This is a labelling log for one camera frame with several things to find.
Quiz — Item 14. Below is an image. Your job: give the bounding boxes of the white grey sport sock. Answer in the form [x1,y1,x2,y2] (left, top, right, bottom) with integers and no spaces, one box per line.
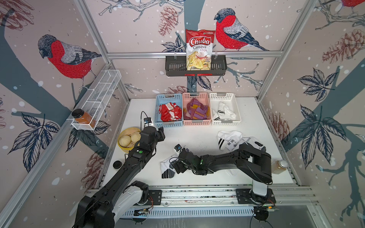
[241,136,265,150]

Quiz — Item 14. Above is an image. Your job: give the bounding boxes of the blue plastic basket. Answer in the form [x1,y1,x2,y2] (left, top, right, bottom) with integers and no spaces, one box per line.
[154,94,183,127]

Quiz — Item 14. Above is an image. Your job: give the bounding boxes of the white plastic basket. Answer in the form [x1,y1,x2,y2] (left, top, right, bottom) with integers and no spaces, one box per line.
[209,92,241,126]

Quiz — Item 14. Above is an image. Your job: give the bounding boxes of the purple yellow striped sock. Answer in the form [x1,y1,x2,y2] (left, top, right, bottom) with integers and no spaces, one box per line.
[183,98,211,120]

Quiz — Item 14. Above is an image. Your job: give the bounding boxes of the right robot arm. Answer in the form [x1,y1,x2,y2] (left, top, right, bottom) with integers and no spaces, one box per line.
[169,142,272,205]

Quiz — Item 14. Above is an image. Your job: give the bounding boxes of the pink plastic basket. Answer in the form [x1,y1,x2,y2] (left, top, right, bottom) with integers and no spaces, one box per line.
[182,92,212,126]

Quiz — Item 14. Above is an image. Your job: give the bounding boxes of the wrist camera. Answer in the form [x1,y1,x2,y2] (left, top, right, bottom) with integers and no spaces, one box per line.
[143,117,154,127]
[174,144,183,154]

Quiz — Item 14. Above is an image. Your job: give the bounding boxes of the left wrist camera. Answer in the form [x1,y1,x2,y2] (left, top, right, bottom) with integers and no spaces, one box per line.
[143,117,154,127]

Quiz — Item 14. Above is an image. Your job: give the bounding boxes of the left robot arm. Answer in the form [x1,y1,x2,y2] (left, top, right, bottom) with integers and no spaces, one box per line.
[73,126,165,228]

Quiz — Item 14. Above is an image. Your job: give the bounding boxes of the orange spice jar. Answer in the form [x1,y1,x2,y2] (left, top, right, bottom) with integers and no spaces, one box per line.
[71,109,96,128]

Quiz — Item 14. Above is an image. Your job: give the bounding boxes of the black jar lid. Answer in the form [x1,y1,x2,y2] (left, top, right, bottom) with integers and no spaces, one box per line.
[113,161,123,170]

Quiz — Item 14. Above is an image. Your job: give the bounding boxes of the amber liquid jar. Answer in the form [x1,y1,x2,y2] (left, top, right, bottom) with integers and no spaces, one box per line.
[271,160,289,174]

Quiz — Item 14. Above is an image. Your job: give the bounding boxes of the white sock two black stripes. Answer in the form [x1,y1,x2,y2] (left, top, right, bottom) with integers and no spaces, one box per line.
[217,101,227,115]

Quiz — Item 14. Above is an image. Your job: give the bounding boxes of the plain white sock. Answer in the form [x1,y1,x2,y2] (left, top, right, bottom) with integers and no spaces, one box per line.
[225,169,240,176]

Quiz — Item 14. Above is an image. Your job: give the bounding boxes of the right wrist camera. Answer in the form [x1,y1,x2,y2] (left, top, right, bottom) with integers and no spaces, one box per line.
[174,144,183,154]

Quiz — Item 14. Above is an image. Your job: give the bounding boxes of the small white ankle sock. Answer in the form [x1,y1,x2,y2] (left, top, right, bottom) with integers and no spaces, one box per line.
[222,104,237,120]

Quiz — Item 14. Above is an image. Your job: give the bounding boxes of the white black sport sock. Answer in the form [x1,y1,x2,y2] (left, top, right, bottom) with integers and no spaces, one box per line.
[160,156,181,179]

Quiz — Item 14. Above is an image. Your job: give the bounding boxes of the white wire wall shelf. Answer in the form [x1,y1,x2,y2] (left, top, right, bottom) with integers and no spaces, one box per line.
[71,69,121,131]

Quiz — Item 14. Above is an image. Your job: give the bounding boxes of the red santa sock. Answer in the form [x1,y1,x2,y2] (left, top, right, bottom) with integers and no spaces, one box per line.
[159,104,172,122]
[166,102,183,121]

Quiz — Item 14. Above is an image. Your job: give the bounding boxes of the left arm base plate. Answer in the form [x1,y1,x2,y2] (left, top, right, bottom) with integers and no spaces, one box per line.
[135,190,162,207]

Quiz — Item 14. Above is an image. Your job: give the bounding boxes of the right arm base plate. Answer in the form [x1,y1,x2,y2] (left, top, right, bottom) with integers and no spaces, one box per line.
[235,189,276,206]

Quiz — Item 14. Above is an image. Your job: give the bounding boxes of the Chuba cassava chips bag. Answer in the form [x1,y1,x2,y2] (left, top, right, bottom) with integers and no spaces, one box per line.
[185,29,215,70]

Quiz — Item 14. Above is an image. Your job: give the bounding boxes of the black wall basket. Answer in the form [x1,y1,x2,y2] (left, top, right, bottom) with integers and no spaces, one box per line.
[165,55,227,77]

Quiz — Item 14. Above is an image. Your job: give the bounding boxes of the yellow bamboo steamer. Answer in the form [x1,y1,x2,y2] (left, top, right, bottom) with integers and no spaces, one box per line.
[117,127,141,153]

